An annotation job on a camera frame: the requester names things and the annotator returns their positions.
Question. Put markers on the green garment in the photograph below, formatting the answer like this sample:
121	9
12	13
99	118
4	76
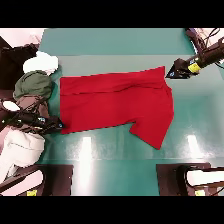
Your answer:
33	85

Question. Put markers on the cream garment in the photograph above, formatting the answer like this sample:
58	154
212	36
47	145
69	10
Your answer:
20	150

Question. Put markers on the brown garment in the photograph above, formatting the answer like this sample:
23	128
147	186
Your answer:
35	104

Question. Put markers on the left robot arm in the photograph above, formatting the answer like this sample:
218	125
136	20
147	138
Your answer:
25	119

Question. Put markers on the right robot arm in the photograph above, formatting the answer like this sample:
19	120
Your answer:
213	53

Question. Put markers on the white garment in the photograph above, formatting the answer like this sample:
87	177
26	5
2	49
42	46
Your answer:
40	62

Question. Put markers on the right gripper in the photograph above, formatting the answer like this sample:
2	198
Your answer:
180	69

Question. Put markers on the red T-shirt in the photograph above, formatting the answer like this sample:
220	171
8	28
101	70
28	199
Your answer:
113	103

